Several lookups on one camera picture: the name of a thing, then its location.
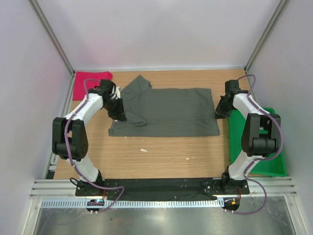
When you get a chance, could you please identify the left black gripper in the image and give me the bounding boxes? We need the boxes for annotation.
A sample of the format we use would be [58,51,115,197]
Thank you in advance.
[103,96,127,121]

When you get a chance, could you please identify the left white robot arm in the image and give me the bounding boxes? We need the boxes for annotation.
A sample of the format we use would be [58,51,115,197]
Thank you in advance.
[52,79,127,196]

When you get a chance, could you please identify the folded pink t shirt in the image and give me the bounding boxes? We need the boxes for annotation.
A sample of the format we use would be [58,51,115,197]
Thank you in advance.
[72,71,113,101]

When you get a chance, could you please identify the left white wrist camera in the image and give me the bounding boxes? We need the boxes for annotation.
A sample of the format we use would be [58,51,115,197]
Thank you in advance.
[110,86,121,100]

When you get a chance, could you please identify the grey t shirt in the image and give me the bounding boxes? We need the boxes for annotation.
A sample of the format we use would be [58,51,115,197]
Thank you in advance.
[109,75,220,137]

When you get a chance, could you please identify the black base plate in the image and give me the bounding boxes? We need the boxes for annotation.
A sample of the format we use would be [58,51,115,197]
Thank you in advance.
[75,177,250,202]

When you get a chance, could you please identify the white slotted cable duct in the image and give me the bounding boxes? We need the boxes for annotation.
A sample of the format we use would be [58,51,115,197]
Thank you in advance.
[41,198,224,209]

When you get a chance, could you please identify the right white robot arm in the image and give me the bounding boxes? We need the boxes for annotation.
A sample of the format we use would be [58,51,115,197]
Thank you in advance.
[215,80,282,194]

